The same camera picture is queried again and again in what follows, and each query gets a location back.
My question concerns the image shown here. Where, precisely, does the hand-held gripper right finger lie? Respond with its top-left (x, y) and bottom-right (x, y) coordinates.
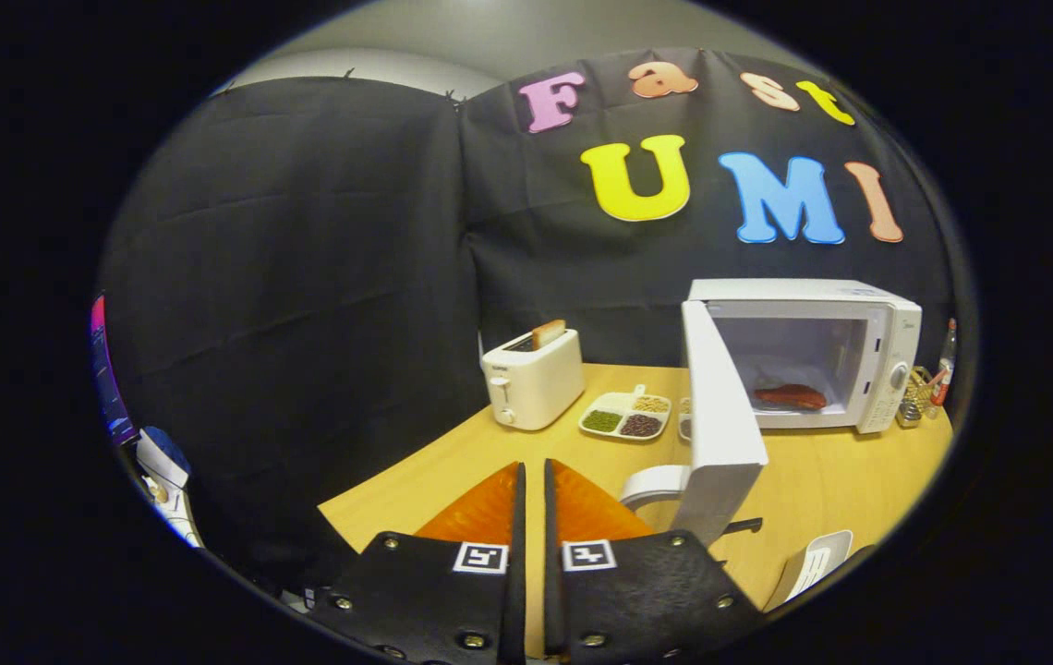
top-left (542, 459), bottom-right (763, 661)

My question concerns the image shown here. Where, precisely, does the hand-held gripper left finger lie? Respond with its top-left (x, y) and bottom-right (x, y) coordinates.
top-left (309, 462), bottom-right (527, 665)

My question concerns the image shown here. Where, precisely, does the white toaster oven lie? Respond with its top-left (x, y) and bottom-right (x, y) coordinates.
top-left (621, 279), bottom-right (923, 548)

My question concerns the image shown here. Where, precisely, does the brown meat piece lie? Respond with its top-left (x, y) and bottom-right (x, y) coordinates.
top-left (753, 384), bottom-right (829, 411)

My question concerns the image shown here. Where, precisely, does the cream toaster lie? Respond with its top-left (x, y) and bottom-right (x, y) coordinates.
top-left (480, 328), bottom-right (586, 431)

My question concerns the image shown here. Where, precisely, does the small white dish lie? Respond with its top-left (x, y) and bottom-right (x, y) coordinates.
top-left (764, 529), bottom-right (854, 612)

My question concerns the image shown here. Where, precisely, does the white and blue bundle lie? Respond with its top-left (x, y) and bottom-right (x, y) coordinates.
top-left (134, 425), bottom-right (204, 548)

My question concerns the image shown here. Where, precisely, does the black backdrop cloth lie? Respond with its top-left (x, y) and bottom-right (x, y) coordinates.
top-left (97, 46), bottom-right (962, 592)

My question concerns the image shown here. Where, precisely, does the clear plastic water bottle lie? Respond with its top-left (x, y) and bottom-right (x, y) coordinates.
top-left (931, 319), bottom-right (958, 407)

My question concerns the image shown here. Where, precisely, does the pink and blue banner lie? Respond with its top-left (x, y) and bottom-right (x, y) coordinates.
top-left (91, 296), bottom-right (138, 446)

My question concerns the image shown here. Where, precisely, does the wire mesh holder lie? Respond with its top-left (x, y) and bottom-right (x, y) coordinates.
top-left (896, 366), bottom-right (936, 429)

